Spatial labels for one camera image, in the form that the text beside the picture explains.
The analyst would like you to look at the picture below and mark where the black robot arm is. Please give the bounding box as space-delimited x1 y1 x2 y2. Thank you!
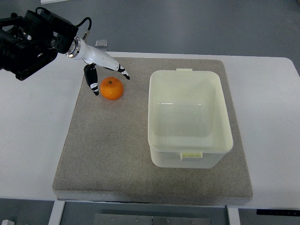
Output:
0 7 92 81

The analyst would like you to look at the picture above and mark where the small grey floor object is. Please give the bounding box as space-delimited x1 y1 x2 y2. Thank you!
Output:
95 39 108 48

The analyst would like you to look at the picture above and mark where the orange fruit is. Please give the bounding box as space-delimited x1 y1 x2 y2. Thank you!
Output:
100 77 124 100

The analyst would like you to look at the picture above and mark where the small white corner object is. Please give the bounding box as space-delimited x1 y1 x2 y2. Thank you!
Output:
1 219 15 225

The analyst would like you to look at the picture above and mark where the black control panel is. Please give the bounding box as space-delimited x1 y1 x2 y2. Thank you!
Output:
256 209 300 217

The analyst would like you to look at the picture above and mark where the cream plastic box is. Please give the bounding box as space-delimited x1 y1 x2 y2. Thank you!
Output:
148 69 233 169

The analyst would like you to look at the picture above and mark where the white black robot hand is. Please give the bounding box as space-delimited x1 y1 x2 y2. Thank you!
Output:
66 37 130 96

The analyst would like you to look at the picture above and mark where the grey felt mat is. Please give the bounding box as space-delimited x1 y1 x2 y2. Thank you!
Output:
52 57 253 205

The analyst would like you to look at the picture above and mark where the white floor object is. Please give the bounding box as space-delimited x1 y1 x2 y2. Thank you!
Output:
41 0 68 5

